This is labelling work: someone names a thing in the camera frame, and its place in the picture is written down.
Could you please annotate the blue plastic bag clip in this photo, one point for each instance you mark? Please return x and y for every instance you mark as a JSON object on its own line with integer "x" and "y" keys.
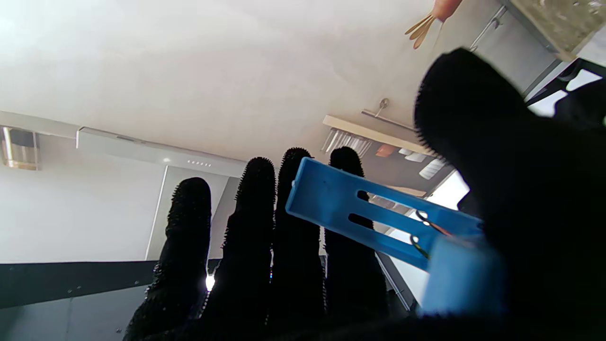
{"x": 402, "y": 237}

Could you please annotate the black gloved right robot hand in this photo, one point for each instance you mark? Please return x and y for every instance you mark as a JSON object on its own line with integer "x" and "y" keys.
{"x": 521, "y": 213}

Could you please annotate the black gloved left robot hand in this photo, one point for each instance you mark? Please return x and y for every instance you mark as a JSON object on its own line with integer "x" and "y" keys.
{"x": 584, "y": 106}

